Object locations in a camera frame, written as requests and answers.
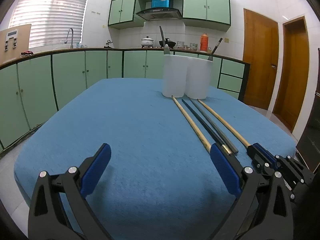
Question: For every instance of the grey metal chopstick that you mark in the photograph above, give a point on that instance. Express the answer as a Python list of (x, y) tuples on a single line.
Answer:
[(223, 139)]

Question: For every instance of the dark cabinet at right edge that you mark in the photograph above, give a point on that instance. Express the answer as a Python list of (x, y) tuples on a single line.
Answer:
[(308, 145)]

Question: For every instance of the blue table cloth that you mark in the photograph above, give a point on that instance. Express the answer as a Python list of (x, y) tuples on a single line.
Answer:
[(160, 182)]

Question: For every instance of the white window blind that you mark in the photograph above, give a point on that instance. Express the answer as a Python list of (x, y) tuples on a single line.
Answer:
[(52, 21)]

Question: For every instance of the glass jar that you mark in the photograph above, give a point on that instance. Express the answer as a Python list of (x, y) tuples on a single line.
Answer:
[(180, 45), (193, 46)]

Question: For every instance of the blue box above hood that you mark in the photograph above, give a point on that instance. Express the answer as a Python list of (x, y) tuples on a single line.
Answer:
[(161, 3)]

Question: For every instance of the green lower kitchen cabinets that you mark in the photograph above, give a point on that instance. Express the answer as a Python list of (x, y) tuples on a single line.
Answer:
[(34, 89)]

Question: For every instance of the green upper kitchen cabinets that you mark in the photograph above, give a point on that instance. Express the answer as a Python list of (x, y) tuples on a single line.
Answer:
[(211, 14)]

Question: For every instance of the black wok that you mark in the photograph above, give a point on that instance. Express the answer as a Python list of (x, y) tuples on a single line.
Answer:
[(170, 43)]

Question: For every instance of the light wooden chopstick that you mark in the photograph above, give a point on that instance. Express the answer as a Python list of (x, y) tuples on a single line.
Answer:
[(199, 134), (226, 124)]

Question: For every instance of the black range hood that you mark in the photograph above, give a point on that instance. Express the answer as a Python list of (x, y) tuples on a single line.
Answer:
[(159, 14)]

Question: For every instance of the wooden door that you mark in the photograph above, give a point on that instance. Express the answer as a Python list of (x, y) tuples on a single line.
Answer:
[(261, 51), (294, 73)]

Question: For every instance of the small steel spoon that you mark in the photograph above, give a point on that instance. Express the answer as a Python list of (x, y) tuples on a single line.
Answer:
[(165, 46)]

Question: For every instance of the steel kettle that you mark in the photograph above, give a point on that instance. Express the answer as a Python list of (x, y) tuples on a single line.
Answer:
[(108, 44)]

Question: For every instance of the green kitchen cabinets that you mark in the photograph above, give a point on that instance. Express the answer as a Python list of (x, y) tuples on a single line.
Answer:
[(34, 89), (211, 14)]

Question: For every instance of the cardboard box with appliance picture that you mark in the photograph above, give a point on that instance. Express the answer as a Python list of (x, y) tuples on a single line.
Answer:
[(14, 41)]

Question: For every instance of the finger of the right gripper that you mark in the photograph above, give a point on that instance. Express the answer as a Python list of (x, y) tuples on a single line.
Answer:
[(262, 152)]

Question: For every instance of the white plastic utensil holder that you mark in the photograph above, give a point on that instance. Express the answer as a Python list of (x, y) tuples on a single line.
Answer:
[(186, 76)]

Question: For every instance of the white cooking pot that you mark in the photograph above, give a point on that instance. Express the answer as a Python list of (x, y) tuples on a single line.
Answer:
[(147, 42)]

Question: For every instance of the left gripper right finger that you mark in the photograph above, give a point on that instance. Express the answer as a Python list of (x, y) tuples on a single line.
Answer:
[(262, 207)]

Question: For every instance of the orange thermos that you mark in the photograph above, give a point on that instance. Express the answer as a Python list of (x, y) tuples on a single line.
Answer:
[(204, 39)]

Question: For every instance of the black chopstick with band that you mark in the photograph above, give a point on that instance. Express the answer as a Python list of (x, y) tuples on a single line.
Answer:
[(210, 58)]

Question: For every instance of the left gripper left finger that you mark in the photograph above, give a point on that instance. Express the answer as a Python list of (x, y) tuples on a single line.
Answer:
[(59, 209)]

